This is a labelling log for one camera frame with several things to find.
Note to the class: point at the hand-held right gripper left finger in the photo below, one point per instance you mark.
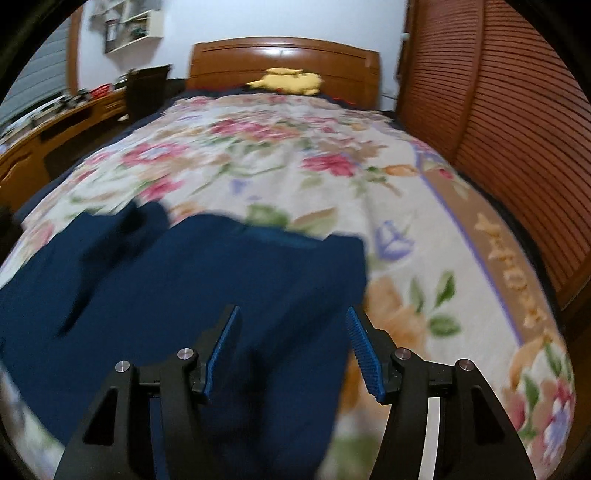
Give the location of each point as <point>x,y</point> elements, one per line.
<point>221,350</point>

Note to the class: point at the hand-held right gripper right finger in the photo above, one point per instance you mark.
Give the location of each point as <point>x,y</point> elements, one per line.
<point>364,350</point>

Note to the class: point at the navy blue suit jacket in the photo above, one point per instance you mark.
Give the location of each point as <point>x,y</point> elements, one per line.
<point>184,314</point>

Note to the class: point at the floral printed blanket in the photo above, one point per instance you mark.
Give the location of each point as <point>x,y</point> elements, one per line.
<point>351,194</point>

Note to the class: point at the dark green cloth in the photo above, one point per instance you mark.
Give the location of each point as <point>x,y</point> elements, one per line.
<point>5,226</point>

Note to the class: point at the wooden louvered wardrobe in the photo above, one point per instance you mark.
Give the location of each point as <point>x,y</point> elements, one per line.
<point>503,120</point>

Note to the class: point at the dark brown chair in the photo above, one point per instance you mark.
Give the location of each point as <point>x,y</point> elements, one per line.
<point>145,90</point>

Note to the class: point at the long wooden desk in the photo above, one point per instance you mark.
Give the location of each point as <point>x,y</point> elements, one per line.
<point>51,134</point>

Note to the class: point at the yellow plush toy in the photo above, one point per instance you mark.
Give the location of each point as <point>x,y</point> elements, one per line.
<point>288,82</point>

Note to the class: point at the red box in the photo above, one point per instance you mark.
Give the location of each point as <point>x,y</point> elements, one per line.
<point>102,91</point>

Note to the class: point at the wooden bed headboard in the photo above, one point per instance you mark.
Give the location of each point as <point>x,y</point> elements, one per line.
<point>286,60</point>

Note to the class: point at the white wall shelf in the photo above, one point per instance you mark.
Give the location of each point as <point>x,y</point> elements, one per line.
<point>131,23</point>

